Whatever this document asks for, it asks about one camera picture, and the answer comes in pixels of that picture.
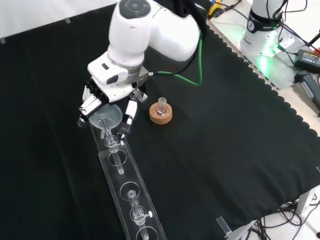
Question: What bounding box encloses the cork ring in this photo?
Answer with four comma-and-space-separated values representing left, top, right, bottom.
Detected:
149, 102, 174, 125

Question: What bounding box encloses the black bench cloth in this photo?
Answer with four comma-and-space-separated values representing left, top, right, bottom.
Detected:
0, 0, 320, 240

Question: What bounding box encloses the black grey device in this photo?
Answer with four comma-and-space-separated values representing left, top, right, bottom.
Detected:
293, 71, 320, 112

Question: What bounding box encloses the clear acrylic funnel stand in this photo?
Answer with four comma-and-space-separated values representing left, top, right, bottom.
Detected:
88, 118, 169, 240

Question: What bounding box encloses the black cable sleeve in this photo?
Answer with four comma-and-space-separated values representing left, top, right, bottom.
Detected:
172, 0, 210, 38

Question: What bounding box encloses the black power adapter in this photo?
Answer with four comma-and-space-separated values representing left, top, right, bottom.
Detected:
292, 48, 320, 75

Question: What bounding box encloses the green cable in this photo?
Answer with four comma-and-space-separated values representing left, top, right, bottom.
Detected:
149, 31, 205, 88

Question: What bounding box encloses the white table leg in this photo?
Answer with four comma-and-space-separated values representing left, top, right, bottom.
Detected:
297, 186, 317, 215

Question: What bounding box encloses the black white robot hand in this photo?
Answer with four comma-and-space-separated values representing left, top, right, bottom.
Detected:
76, 76, 149, 139

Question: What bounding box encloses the yellow stop button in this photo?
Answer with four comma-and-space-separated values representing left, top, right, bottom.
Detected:
208, 0, 226, 20

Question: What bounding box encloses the glass round-bottom flask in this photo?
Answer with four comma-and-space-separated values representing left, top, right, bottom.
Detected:
154, 97, 168, 118

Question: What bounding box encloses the translucent plastic funnel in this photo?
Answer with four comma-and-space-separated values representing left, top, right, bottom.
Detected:
88, 104, 124, 138

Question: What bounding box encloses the black adapter cable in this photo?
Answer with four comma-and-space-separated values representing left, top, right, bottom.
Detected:
278, 22, 301, 66

